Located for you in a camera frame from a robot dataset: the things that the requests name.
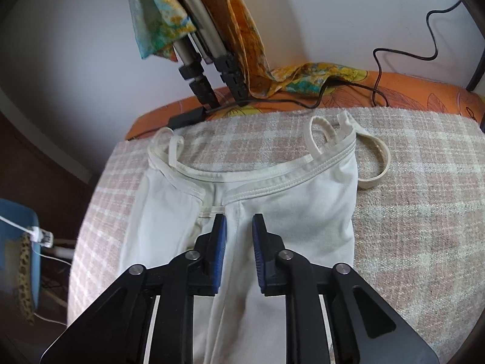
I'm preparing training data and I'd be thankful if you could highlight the white charger cable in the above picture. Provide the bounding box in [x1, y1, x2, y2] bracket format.
[0, 215, 76, 327]

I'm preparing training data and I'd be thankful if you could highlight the colourful floral scarf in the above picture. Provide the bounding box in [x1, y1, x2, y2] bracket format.
[128, 0, 367, 98]

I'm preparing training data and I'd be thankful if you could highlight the black power cable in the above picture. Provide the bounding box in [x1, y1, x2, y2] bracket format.
[205, 0, 462, 114]

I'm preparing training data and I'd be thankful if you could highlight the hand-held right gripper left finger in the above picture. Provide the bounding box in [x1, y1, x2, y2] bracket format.
[40, 214, 228, 364]

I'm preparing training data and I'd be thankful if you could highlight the cream camisole top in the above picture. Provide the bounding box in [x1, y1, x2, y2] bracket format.
[120, 111, 391, 364]

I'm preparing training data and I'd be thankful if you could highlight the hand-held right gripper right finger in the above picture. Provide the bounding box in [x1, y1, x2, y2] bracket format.
[252, 214, 440, 364]

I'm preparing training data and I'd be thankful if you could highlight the orange floral bedsheet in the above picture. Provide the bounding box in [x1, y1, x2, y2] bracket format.
[125, 69, 485, 142]

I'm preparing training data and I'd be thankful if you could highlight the plaid beige table cloth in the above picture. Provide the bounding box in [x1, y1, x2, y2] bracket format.
[67, 106, 485, 364]

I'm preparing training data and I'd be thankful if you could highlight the tripod stand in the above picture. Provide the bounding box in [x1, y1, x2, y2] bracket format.
[159, 0, 251, 109]

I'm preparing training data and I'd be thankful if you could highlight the blue plastic stool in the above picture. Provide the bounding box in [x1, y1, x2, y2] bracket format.
[0, 198, 41, 312]

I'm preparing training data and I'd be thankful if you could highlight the leopard print cloth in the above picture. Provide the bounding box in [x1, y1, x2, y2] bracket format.
[17, 232, 35, 325]

